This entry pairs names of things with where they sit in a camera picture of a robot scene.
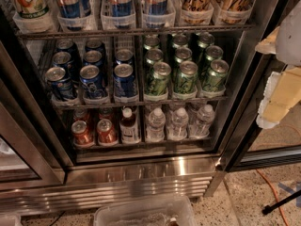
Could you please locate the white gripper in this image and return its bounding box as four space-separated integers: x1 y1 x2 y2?
255 0 301 129

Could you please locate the fridge sliding door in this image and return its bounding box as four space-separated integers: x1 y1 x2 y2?
219 0 301 173

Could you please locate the water bottle middle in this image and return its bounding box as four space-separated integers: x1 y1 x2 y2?
167 107 189 141

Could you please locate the water bottle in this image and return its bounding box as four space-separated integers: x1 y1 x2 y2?
189 105 215 138
147 107 166 142
167 107 189 141

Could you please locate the red bull can right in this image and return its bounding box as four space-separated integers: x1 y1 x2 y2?
143 0 169 16

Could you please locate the blue can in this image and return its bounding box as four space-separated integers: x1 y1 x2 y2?
113 64 137 98
83 50 104 69
52 51 79 81
85 39 106 56
45 67 77 101
115 49 135 65
55 39 79 57
80 65 107 99

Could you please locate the blue can front right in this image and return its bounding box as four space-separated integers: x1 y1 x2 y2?
113 64 137 98

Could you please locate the steel fridge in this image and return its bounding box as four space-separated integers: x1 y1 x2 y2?
0 0 301 215

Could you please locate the red can back right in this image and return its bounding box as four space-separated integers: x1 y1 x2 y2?
99 107 114 121

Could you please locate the red can front right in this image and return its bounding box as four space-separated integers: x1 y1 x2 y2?
97 119 118 144

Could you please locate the blue can front middle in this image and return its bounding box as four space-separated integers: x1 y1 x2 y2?
80 65 107 99

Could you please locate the blue can back middle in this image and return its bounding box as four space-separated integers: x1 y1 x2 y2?
85 39 106 56

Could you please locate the red can back left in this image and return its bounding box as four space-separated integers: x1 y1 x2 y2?
73 108 91 124

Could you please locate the red can front left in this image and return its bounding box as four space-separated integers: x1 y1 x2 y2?
71 121 94 147

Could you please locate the blue can back left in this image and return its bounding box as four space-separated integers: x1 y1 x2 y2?
55 39 79 57

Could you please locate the blue can front left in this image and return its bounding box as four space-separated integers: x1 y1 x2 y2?
45 67 77 101

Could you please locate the water bottle right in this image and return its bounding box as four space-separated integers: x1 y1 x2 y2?
189 105 215 138

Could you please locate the water bottle left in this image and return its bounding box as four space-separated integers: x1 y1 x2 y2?
147 107 166 142

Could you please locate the black stand leg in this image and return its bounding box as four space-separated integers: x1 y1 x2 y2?
261 190 301 215

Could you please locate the brown drink bottle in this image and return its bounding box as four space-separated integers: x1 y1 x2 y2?
119 107 140 144

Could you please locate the clear plastic bin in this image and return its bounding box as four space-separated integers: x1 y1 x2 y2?
93 195 197 226

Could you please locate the orange cable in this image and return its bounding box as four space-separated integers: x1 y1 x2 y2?
255 169 290 226

